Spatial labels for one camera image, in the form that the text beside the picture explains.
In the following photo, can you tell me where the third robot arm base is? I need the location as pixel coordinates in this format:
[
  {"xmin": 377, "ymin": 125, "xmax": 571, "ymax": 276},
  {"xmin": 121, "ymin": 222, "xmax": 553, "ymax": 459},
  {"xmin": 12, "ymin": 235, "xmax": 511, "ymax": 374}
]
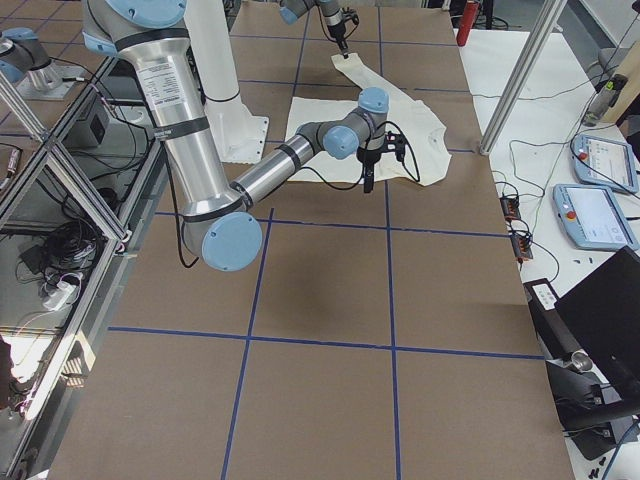
[{"xmin": 1, "ymin": 27, "xmax": 84, "ymax": 101}]

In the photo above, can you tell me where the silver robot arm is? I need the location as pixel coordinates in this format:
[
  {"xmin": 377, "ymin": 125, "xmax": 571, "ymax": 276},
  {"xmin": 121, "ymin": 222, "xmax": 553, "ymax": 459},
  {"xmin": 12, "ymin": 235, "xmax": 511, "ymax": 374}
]
[
  {"xmin": 82, "ymin": 1, "xmax": 390, "ymax": 272},
  {"xmin": 279, "ymin": 0, "xmax": 359, "ymax": 59}
]

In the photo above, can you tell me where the aluminium frame post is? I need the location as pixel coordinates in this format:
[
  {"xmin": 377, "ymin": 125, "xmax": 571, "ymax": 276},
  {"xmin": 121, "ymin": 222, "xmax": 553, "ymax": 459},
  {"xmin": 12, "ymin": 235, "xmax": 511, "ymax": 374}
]
[{"xmin": 479, "ymin": 0, "xmax": 567, "ymax": 156}]

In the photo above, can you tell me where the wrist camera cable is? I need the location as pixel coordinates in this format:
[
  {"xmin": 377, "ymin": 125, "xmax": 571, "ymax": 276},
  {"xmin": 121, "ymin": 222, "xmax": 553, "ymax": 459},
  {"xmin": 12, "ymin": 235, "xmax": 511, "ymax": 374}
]
[{"xmin": 309, "ymin": 122, "xmax": 422, "ymax": 190}]

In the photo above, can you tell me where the tangle of floor cables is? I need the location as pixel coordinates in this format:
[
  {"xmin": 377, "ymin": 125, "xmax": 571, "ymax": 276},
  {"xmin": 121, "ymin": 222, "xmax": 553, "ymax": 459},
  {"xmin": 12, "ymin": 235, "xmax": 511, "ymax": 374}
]
[{"xmin": 14, "ymin": 219, "xmax": 96, "ymax": 311}]

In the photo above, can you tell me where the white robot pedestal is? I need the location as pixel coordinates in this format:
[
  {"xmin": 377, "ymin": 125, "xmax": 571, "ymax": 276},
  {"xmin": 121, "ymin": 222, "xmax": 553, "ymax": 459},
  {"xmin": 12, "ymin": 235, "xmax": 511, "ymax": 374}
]
[{"xmin": 184, "ymin": 0, "xmax": 269, "ymax": 164}]

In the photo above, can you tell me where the orange circuit board far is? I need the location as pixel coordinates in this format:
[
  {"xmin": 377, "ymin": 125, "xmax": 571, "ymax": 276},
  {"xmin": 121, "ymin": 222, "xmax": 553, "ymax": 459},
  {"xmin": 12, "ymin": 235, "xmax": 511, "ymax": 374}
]
[{"xmin": 500, "ymin": 196, "xmax": 521, "ymax": 221}]

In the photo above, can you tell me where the teach pendant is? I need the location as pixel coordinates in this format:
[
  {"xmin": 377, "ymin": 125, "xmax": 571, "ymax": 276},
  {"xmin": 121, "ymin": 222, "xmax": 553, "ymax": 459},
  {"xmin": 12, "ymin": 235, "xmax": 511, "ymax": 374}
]
[
  {"xmin": 571, "ymin": 133, "xmax": 639, "ymax": 194},
  {"xmin": 552, "ymin": 184, "xmax": 639, "ymax": 251}
]

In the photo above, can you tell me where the orange circuit board near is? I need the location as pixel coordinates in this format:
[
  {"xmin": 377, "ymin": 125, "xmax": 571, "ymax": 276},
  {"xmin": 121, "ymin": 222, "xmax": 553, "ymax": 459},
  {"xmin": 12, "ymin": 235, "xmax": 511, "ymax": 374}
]
[{"xmin": 510, "ymin": 232, "xmax": 533, "ymax": 263}]

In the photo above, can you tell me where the cream cat print shirt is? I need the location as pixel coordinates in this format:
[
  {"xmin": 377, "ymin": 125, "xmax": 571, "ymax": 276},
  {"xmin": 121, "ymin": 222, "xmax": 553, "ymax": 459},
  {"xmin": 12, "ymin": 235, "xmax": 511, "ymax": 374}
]
[{"xmin": 285, "ymin": 53, "xmax": 451, "ymax": 186}]

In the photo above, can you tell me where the aluminium frame rail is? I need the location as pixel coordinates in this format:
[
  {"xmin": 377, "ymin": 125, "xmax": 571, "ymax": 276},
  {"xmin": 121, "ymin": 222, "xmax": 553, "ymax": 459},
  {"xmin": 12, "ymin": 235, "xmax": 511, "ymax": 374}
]
[{"xmin": 1, "ymin": 60, "xmax": 164, "ymax": 479}]

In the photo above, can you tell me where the grey control box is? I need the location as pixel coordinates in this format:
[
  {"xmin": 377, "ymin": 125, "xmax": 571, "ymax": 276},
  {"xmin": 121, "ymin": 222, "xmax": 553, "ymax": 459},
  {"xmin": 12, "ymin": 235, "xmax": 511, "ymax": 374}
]
[{"xmin": 63, "ymin": 104, "xmax": 109, "ymax": 149}]

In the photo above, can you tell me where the orange circuit board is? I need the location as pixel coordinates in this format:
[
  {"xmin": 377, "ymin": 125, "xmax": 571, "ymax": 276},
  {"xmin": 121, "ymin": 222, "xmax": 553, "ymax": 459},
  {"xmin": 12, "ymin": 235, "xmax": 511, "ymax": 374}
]
[
  {"xmin": 500, "ymin": 196, "xmax": 521, "ymax": 221},
  {"xmin": 510, "ymin": 232, "xmax": 533, "ymax": 263}
]

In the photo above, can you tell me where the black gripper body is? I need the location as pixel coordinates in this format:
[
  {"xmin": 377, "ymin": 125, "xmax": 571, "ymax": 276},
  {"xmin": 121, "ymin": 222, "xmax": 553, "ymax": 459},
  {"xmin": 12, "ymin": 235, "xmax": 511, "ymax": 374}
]
[
  {"xmin": 325, "ymin": 9, "xmax": 359, "ymax": 46},
  {"xmin": 356, "ymin": 131, "xmax": 406, "ymax": 163}
]

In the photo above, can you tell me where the near teach pendant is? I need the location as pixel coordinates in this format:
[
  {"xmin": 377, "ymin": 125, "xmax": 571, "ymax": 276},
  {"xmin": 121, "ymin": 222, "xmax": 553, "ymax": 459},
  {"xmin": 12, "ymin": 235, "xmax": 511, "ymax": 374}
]
[{"xmin": 552, "ymin": 184, "xmax": 639, "ymax": 251}]

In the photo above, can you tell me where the far teach pendant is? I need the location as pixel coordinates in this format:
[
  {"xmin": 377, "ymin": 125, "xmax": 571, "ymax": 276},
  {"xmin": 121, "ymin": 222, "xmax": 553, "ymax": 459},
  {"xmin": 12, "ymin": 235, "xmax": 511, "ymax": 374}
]
[{"xmin": 571, "ymin": 133, "xmax": 639, "ymax": 194}]

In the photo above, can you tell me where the red cylinder tube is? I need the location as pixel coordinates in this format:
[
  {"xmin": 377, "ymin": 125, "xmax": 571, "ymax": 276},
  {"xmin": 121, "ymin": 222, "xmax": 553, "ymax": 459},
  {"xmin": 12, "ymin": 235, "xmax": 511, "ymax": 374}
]
[{"xmin": 456, "ymin": 0, "xmax": 479, "ymax": 47}]

